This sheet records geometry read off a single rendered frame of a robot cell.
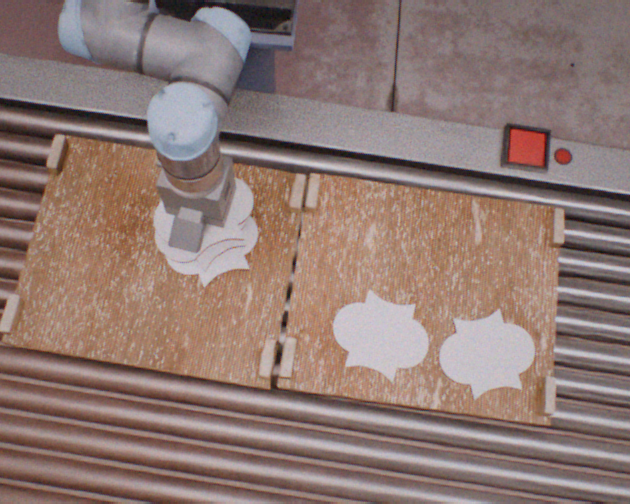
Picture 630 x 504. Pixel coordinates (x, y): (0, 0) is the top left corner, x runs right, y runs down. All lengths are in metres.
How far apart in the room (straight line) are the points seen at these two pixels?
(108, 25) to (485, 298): 0.69
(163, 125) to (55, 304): 0.48
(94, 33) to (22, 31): 1.68
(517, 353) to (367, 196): 0.34
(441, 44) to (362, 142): 1.24
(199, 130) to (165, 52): 0.12
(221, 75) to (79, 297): 0.49
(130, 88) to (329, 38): 1.21
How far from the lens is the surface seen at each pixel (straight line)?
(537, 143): 1.45
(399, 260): 1.32
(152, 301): 1.30
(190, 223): 1.13
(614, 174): 1.49
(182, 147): 0.94
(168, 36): 1.01
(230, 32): 1.01
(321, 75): 2.52
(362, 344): 1.27
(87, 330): 1.31
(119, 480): 1.29
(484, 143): 1.44
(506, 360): 1.30
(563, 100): 2.62
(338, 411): 1.28
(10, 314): 1.32
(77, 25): 1.04
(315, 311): 1.29
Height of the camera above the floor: 2.18
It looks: 72 degrees down
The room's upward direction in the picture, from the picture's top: 6 degrees clockwise
